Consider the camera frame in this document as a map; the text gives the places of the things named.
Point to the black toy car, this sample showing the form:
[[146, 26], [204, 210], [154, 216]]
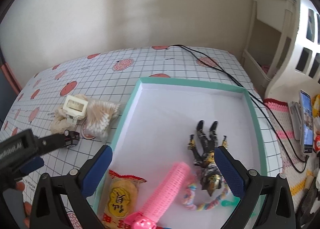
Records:
[[72, 138]]

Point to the cream lace cloth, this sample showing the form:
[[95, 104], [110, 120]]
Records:
[[59, 123]]

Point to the cotton swab bundle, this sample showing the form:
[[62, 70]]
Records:
[[99, 117]]

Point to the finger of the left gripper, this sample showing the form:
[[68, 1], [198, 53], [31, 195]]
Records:
[[50, 143], [31, 166]]

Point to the pastel braided hair scrunchie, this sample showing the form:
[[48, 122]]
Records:
[[196, 199]]

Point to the white shelf unit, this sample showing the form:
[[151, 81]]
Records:
[[281, 56]]

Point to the cream plastic hair clip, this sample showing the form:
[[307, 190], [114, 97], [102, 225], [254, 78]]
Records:
[[75, 109]]

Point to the rice cracker snack packet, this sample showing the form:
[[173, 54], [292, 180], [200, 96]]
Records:
[[121, 200]]

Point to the pomegranate print bed sheet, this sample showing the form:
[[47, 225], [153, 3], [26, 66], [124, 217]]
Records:
[[112, 76]]

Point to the red small bottle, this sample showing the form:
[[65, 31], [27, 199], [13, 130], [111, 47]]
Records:
[[316, 144]]

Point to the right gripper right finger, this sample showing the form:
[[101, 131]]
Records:
[[277, 210]]

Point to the crocheted white mat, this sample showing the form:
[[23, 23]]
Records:
[[298, 173]]

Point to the black dotted cloth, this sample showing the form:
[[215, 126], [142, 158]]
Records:
[[303, 215]]

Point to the black gold action figure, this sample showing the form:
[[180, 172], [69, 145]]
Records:
[[211, 177]]

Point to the teal white shallow box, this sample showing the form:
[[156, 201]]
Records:
[[162, 113]]

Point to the green plastic figure toy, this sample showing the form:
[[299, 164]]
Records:
[[228, 203]]

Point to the yellow cartoon toy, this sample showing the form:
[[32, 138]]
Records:
[[316, 105]]

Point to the smartphone on stand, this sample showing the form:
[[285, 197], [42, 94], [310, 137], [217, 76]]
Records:
[[306, 123]]

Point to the pink hair roller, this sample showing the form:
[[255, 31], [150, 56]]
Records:
[[161, 199]]

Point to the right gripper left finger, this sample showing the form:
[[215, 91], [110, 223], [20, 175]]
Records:
[[48, 210]]

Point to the white phone stand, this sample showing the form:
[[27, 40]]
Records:
[[295, 113]]

